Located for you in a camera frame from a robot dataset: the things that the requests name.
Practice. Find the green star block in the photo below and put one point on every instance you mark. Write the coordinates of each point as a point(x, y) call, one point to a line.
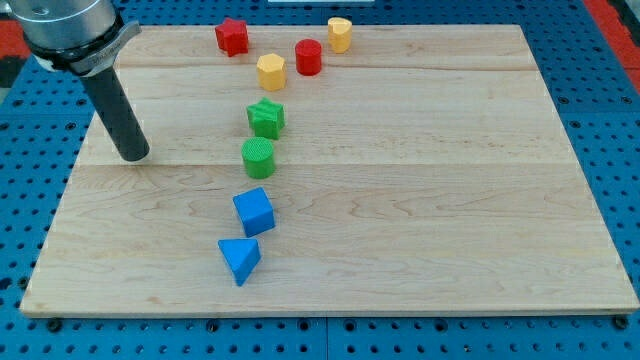
point(266, 118)

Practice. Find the red star block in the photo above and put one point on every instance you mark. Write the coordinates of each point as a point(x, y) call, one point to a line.
point(232, 37)

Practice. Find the wooden board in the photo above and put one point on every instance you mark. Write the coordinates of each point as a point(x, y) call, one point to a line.
point(424, 172)

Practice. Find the green cylinder block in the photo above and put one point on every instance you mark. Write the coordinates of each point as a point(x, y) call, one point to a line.
point(258, 157)

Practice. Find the blue cube block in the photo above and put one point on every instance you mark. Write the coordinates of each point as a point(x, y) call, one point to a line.
point(255, 211)

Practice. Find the blue triangle block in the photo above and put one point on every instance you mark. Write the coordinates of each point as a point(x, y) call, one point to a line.
point(241, 257)

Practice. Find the yellow hexagon block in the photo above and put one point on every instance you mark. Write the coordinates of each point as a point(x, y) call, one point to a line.
point(271, 70)

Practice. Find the red cylinder block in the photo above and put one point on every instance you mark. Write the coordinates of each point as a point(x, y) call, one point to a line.
point(308, 54)

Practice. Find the yellow heart block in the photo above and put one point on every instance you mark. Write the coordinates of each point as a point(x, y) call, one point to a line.
point(339, 34)

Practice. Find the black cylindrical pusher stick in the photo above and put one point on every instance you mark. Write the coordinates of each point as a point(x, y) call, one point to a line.
point(113, 108)

